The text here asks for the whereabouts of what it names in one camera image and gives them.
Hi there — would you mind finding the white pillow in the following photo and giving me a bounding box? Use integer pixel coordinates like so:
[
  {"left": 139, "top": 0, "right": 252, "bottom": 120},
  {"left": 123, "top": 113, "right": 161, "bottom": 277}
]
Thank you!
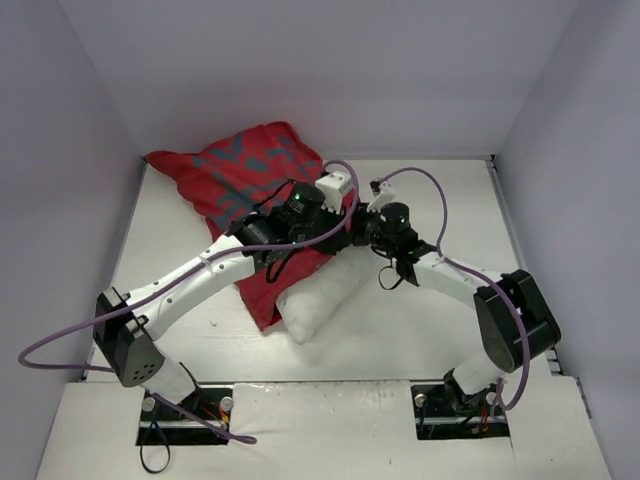
[{"left": 276, "top": 247, "right": 377, "bottom": 345}]

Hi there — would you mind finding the red printed pillowcase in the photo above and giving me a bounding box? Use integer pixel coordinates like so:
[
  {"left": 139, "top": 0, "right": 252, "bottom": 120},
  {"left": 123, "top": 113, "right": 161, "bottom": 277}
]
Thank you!
[{"left": 145, "top": 121, "right": 331, "bottom": 330}]

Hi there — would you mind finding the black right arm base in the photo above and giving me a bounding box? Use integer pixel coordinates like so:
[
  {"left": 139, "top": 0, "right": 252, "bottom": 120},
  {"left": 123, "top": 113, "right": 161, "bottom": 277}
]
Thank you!
[{"left": 410, "top": 372, "right": 510, "bottom": 441}]

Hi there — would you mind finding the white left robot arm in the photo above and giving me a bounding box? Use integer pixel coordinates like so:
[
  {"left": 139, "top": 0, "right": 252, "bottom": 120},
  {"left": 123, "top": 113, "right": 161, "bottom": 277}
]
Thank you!
[{"left": 93, "top": 173, "right": 353, "bottom": 404}]

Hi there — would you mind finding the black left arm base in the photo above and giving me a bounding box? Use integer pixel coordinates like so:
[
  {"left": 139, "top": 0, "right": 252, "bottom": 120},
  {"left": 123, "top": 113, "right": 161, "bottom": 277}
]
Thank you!
[{"left": 135, "top": 379, "right": 235, "bottom": 446}]

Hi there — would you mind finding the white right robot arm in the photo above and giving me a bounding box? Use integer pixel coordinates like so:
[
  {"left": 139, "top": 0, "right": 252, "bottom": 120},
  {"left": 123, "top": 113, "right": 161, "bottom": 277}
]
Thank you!
[{"left": 351, "top": 202, "right": 561, "bottom": 409}]

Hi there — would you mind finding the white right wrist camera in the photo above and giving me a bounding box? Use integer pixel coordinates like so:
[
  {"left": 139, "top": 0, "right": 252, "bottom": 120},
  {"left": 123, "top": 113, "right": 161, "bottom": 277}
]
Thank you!
[{"left": 367, "top": 179, "right": 396, "bottom": 212}]

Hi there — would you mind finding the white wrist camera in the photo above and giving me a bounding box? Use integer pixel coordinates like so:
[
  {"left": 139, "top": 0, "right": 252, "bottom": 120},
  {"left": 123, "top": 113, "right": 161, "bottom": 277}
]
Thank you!
[
  {"left": 367, "top": 179, "right": 396, "bottom": 212},
  {"left": 314, "top": 172, "right": 353, "bottom": 214}
]

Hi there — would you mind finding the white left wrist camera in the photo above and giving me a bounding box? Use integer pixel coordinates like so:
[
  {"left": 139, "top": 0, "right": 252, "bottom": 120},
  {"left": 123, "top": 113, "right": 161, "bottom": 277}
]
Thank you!
[{"left": 314, "top": 172, "right": 353, "bottom": 214}]

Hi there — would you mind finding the black cable loop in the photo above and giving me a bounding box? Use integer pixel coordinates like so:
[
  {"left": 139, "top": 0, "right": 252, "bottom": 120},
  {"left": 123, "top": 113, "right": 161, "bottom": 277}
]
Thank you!
[{"left": 137, "top": 419, "right": 172, "bottom": 475}]

